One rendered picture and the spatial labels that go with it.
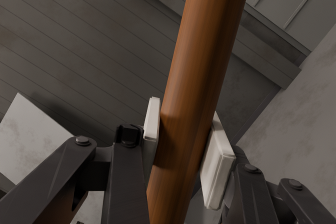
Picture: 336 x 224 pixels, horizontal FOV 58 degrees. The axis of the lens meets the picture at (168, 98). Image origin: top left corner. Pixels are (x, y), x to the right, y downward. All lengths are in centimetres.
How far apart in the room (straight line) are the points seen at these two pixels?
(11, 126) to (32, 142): 34
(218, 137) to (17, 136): 407
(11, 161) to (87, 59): 162
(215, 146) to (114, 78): 369
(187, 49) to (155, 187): 8
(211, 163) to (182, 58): 6
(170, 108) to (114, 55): 362
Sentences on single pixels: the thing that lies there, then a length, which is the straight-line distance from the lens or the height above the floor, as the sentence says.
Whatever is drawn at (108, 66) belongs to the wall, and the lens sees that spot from 382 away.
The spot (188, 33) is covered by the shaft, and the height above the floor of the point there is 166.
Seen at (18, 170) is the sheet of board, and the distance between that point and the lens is 434.
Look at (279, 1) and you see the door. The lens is 385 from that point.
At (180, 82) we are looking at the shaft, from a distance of 16.
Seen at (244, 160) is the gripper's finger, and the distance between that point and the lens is 16.
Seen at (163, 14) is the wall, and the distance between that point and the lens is 369.
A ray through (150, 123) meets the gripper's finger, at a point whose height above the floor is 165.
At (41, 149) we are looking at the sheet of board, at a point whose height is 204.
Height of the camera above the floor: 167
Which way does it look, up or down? 9 degrees down
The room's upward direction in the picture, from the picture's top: 57 degrees counter-clockwise
